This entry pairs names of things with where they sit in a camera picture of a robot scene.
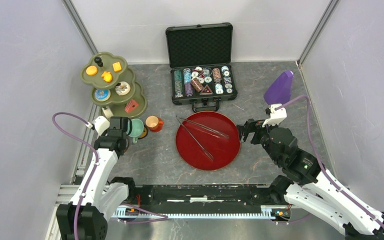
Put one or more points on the purple pitcher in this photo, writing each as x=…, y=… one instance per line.
x=280, y=90

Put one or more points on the red round tray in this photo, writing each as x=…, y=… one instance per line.
x=223, y=150

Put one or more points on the white roll cake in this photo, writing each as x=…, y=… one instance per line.
x=106, y=112

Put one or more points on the blue donut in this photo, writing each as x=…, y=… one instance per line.
x=102, y=95

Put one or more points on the pink triangular cake slice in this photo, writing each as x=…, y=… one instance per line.
x=130, y=106

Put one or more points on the metal tongs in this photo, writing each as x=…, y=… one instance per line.
x=203, y=128

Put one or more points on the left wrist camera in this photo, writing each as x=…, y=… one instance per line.
x=100, y=125

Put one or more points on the white chocolate donut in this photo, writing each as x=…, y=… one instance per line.
x=122, y=88

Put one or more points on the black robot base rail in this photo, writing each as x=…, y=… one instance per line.
x=211, y=201

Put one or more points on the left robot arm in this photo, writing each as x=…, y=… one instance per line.
x=87, y=213

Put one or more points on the black poker chip case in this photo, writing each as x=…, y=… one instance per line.
x=200, y=61

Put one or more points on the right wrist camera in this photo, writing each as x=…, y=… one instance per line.
x=276, y=114

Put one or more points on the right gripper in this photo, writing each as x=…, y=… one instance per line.
x=251, y=125

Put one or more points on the teal cup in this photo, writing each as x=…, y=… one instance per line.
x=135, y=129

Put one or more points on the small orange cup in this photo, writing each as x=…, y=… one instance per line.
x=152, y=123

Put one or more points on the orange face coaster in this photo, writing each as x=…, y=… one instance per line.
x=144, y=133

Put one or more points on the green three-tier dessert stand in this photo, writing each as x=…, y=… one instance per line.
x=103, y=61

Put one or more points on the red round coaster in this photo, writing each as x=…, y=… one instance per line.
x=160, y=124

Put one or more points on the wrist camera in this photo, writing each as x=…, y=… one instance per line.
x=100, y=125
x=276, y=114

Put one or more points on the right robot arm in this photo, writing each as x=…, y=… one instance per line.
x=309, y=185

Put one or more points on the orange round cookie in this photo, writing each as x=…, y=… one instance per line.
x=91, y=70

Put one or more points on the orange fish cookie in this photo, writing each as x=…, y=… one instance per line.
x=107, y=76

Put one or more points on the yellow rectangular biscuit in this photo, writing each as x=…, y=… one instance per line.
x=117, y=67

